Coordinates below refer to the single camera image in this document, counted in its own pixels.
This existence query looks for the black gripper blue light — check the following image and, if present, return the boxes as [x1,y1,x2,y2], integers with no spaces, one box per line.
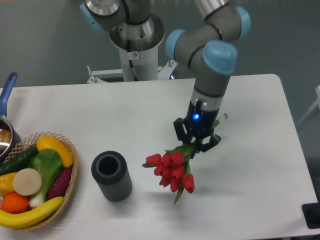
[173,100,221,159]

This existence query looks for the red tulip bouquet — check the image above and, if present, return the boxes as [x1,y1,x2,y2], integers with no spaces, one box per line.
[142,113,228,204]

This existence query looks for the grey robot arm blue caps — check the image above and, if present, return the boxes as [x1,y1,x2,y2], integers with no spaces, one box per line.
[79,0,251,156]

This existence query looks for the dark grey ribbed vase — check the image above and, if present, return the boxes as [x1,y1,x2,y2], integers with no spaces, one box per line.
[91,150,133,202]

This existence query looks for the white furniture leg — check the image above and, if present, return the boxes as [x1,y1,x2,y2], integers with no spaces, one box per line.
[296,85,320,128]

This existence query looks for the black device at edge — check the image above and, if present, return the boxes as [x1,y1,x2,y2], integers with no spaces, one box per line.
[301,202,320,229]

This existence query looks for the purple sweet potato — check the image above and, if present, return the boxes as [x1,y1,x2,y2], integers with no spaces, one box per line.
[47,168,72,200]

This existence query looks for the green bok choy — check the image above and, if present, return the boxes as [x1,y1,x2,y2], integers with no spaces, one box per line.
[28,149,62,209]

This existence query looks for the woven wicker basket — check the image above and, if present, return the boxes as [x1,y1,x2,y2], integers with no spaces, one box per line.
[4,132,79,231]

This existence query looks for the beige round disc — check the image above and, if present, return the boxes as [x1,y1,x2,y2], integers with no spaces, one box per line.
[13,168,42,196]

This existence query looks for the dark green cucumber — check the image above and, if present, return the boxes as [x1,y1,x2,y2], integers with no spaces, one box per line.
[0,146,39,176]

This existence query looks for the orange fruit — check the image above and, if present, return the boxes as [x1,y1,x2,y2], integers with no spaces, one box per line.
[0,192,29,214]

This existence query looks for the yellow bell pepper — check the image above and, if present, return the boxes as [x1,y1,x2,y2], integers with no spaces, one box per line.
[0,172,17,196]

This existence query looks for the yellow banana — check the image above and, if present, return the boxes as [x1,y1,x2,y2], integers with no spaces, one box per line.
[0,196,64,230]

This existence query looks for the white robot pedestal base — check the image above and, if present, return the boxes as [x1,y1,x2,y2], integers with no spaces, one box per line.
[87,46,178,84]

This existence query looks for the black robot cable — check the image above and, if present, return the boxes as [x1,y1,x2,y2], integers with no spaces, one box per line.
[126,39,139,82]

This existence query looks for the blue handled saucepan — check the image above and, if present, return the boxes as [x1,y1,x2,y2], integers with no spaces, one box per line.
[0,72,21,166]

